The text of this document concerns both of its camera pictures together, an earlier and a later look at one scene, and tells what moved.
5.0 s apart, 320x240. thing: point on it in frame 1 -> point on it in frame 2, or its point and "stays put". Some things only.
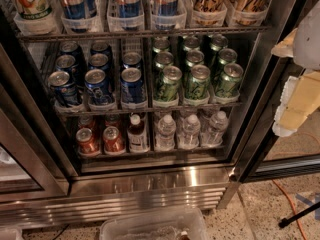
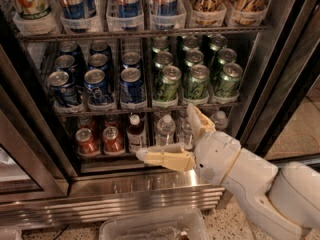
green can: [230, 82] stays put
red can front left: [88, 145] stays put
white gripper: [309, 40] -> [216, 158]
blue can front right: [132, 89] stays put
